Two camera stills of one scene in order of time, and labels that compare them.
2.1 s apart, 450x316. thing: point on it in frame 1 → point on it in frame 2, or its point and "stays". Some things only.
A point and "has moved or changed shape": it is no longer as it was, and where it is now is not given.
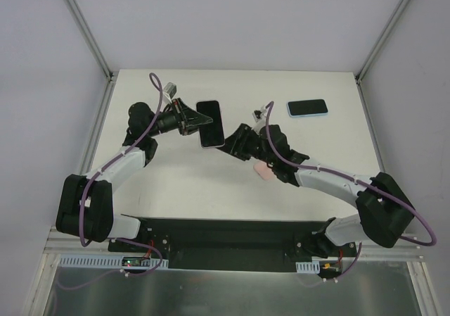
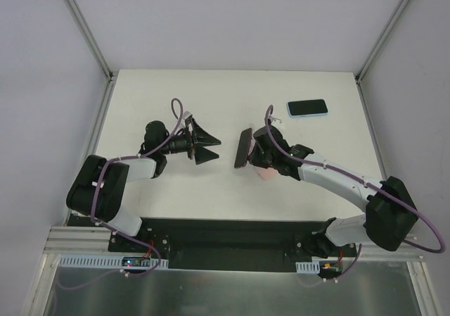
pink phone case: x=266 y=172 stays
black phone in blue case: x=307 y=108 stays
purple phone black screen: x=211 y=134 has moved or changed shape
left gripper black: x=183 y=117 → x=191 y=143
